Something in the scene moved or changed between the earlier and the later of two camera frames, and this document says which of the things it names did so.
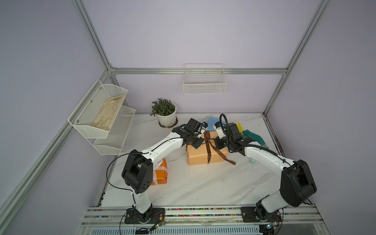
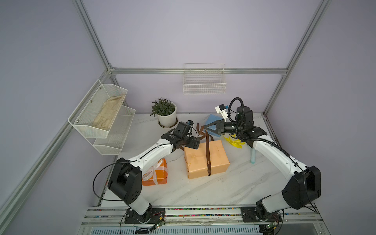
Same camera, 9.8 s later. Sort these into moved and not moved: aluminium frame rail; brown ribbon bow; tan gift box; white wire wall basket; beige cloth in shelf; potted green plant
Moved: brown ribbon bow; tan gift box
Not moved: potted green plant; aluminium frame rail; beige cloth in shelf; white wire wall basket
